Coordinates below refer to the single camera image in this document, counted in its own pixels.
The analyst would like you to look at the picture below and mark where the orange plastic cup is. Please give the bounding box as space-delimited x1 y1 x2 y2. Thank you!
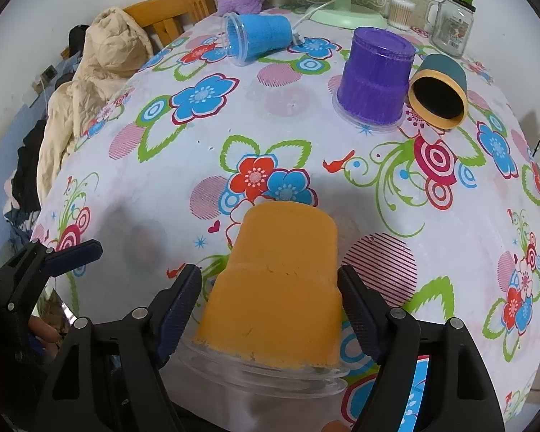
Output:
194 201 342 370

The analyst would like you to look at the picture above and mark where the blue plastic cup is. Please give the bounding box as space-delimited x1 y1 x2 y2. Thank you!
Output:
222 13 293 66

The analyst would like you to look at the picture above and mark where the teal cup with yellow rim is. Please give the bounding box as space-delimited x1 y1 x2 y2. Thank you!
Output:
408 54 468 131

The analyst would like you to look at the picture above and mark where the purple plastic cup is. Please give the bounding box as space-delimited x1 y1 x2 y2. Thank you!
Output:
333 26 417 132

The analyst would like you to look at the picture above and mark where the floral tablecloth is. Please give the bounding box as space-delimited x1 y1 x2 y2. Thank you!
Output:
33 17 540 419

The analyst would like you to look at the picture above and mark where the beige puffer jacket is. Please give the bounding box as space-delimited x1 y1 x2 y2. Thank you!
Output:
37 7 153 203

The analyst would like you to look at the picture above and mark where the wooden chair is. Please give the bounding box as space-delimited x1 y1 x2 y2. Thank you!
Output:
82 0 215 63

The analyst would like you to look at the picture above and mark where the glass mason jar mug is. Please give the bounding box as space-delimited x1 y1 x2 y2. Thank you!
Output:
425 0 476 59

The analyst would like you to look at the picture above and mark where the green desk fan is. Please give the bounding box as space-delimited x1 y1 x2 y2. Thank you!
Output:
292 0 387 30

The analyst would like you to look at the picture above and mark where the cotton swab container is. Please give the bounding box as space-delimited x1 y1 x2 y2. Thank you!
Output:
387 0 415 31

